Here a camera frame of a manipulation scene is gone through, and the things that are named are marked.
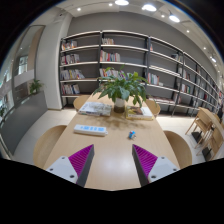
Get grey bookshelf unit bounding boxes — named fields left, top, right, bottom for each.
left=59, top=29, right=224, bottom=118

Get white power strip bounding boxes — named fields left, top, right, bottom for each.
left=73, top=124, right=109, bottom=137

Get small background green plant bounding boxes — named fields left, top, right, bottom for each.
left=29, top=78, right=44, bottom=95

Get yellow-edged picture book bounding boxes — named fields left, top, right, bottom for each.
left=125, top=105, right=155, bottom=121

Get round-backed wooden chair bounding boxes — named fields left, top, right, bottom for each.
left=33, top=124, right=68, bottom=169
left=72, top=94, right=91, bottom=112
left=163, top=129, right=193, bottom=169
left=145, top=99, right=162, bottom=118

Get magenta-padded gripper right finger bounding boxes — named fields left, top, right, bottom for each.
left=131, top=143, right=181, bottom=187

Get green potted plant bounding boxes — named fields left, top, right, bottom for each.
left=92, top=66, right=149, bottom=114

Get ceiling spot lights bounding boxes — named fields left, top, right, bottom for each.
left=74, top=0, right=218, bottom=64

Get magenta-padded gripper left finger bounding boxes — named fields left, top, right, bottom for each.
left=45, top=143, right=96, bottom=188

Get white and blue book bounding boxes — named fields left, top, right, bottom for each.
left=78, top=101, right=113, bottom=117

